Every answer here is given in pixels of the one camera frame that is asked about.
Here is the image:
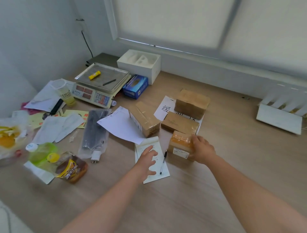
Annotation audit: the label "person's left hand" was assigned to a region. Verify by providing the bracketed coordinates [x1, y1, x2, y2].
[136, 145, 159, 179]

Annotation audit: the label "plastic cup yellow drink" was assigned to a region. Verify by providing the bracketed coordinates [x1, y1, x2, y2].
[51, 79, 77, 107]

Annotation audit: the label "white handwritten note sheet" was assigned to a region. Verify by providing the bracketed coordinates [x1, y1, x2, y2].
[134, 136, 170, 185]

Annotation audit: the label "brown iced tea bottle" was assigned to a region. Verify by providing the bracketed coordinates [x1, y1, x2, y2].
[48, 151, 89, 185]

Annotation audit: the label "white charger plug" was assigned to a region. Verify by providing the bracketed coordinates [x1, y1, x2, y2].
[91, 150, 102, 164]

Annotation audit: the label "taped cardboard box white label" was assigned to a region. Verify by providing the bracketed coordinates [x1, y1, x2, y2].
[129, 101, 161, 138]

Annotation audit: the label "white sheet with black characters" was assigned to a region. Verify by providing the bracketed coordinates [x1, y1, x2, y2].
[153, 96, 205, 126]

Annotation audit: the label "black item in clear bag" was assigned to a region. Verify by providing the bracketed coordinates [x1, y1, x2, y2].
[78, 108, 112, 159]

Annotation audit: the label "person's left forearm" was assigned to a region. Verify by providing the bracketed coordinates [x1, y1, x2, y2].
[59, 167, 144, 233]

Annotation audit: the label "small taped orange-brown parcel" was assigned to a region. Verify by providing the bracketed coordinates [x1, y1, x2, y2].
[167, 131, 196, 161]

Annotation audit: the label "blue cardboard box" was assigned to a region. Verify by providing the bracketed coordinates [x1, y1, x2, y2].
[122, 74, 149, 100]

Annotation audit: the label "clear bag with yellow fruit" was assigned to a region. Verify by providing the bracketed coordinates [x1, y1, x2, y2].
[0, 117, 34, 166]

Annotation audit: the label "electronic weighing scale steel tray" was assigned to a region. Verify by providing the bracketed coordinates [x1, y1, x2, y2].
[72, 63, 132, 108]

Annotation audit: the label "white padded envelopes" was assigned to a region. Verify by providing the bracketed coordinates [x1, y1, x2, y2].
[32, 113, 84, 145]

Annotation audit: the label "white open box foam insert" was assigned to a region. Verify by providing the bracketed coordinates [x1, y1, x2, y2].
[117, 49, 161, 85]

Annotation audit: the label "black wall cable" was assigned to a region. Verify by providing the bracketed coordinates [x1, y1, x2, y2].
[76, 18, 94, 58]

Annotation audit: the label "white papers pile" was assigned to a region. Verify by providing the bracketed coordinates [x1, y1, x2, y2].
[24, 78, 75, 112]

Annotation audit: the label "white roller window blind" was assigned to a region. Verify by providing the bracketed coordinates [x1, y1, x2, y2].
[112, 0, 307, 73]

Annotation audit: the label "blank white paper sheet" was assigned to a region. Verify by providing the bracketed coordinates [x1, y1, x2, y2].
[97, 106, 146, 145]

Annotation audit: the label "white router with antennas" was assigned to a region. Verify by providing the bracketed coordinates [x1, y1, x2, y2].
[256, 84, 307, 135]

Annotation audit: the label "black marker pen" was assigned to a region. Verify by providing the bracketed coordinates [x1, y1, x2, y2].
[49, 98, 64, 116]

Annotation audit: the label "pink plastic bag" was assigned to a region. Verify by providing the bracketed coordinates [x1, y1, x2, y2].
[20, 102, 44, 115]

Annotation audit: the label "green plastic bottle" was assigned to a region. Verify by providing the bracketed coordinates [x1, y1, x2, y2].
[25, 142, 60, 168]

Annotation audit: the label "tall brown cardboard box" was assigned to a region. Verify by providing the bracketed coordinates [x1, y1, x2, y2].
[174, 89, 211, 121]

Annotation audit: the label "black ballpoint pen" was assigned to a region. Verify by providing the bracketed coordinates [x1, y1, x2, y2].
[160, 149, 168, 175]

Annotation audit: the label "person's right hand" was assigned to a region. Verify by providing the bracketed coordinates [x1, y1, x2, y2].
[190, 135, 217, 165]

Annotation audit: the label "yellow printed cards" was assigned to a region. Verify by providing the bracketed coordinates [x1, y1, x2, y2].
[28, 109, 89, 130]

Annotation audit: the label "person's right forearm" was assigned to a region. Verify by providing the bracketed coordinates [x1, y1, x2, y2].
[206, 154, 307, 233]

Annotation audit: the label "flat brown cardboard box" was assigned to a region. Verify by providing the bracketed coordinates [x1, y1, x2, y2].
[161, 112, 200, 135]

